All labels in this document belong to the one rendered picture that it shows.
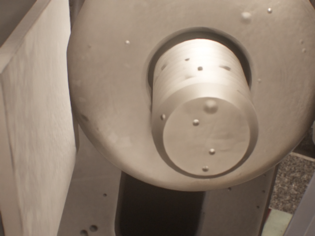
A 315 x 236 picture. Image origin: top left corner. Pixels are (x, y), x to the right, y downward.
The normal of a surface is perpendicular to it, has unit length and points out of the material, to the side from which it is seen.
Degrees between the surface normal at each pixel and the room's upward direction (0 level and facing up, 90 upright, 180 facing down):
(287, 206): 0
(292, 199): 0
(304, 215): 61
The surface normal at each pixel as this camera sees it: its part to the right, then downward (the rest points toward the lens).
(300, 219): -0.84, -0.07
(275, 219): 0.00, 0.39
